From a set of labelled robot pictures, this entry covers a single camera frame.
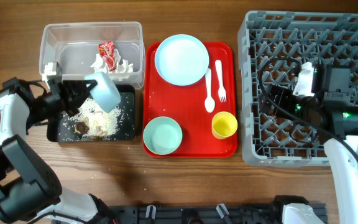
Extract light blue food bowl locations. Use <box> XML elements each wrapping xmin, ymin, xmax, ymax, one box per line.
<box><xmin>85</xmin><ymin>72</ymin><xmax>121</xmax><ymax>113</ymax></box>

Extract white napkin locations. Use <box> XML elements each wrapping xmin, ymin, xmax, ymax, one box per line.
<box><xmin>89</xmin><ymin>49</ymin><xmax>133</xmax><ymax>81</ymax></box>

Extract brown food scraps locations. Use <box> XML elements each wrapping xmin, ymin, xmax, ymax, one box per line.
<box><xmin>75</xmin><ymin>117</ymin><xmax>108</xmax><ymax>141</ymax></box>

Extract white rice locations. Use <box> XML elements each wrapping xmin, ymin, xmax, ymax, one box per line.
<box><xmin>57</xmin><ymin>96</ymin><xmax>135</xmax><ymax>141</ymax></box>

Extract mint green bowl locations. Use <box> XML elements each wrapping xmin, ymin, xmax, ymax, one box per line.
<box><xmin>143</xmin><ymin>116</ymin><xmax>183</xmax><ymax>156</ymax></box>

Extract light blue plate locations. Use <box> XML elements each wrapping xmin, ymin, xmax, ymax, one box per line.
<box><xmin>154</xmin><ymin>34</ymin><xmax>209</xmax><ymax>86</ymax></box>

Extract red snack wrapper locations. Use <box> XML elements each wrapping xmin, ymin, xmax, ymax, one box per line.
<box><xmin>98</xmin><ymin>40</ymin><xmax>116</xmax><ymax>72</ymax></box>

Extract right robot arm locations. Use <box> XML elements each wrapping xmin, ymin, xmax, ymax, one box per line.
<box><xmin>260</xmin><ymin>62</ymin><xmax>358</xmax><ymax>223</ymax></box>

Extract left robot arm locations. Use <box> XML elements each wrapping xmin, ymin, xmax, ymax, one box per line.
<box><xmin>0</xmin><ymin>73</ymin><xmax>119</xmax><ymax>223</ymax></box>

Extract black waste tray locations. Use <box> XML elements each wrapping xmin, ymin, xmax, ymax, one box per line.
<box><xmin>46</xmin><ymin>84</ymin><xmax>136</xmax><ymax>144</ymax></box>

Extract grey dishwasher rack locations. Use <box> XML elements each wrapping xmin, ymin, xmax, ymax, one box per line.
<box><xmin>237</xmin><ymin>11</ymin><xmax>358</xmax><ymax>167</ymax></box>

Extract clear plastic bin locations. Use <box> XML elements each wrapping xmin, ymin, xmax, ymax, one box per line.
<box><xmin>39</xmin><ymin>22</ymin><xmax>145</xmax><ymax>90</ymax></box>

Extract white plastic fork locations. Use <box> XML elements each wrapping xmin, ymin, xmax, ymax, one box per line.
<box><xmin>214</xmin><ymin>60</ymin><xmax>227</xmax><ymax>103</ymax></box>

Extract yellow plastic cup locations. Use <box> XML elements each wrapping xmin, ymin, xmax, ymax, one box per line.
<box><xmin>212</xmin><ymin>111</ymin><xmax>238</xmax><ymax>139</ymax></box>

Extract white plastic spoon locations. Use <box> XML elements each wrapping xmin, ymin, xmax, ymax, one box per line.
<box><xmin>204</xmin><ymin>68</ymin><xmax>215</xmax><ymax>113</ymax></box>

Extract red serving tray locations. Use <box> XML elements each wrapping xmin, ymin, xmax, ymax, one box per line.
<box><xmin>143</xmin><ymin>41</ymin><xmax>238</xmax><ymax>159</ymax></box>

